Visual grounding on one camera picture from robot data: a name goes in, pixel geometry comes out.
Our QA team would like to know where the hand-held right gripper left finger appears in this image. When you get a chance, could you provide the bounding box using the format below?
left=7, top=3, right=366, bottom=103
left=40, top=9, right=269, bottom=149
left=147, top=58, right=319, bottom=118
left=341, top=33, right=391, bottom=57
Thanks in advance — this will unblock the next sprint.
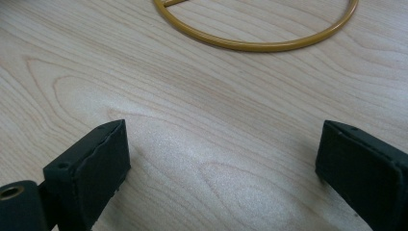
left=42, top=118, right=132, bottom=231

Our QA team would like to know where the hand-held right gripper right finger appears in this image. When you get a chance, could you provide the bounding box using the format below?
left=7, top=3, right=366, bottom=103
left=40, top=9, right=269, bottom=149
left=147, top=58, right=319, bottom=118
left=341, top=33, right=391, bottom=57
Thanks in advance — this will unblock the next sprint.
left=315, top=119, right=408, bottom=231

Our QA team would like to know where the yellow tube ring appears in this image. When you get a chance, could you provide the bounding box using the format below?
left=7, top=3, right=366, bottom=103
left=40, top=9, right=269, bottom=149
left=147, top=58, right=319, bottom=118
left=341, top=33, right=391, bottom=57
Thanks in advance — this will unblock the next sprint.
left=153, top=0, right=360, bottom=53

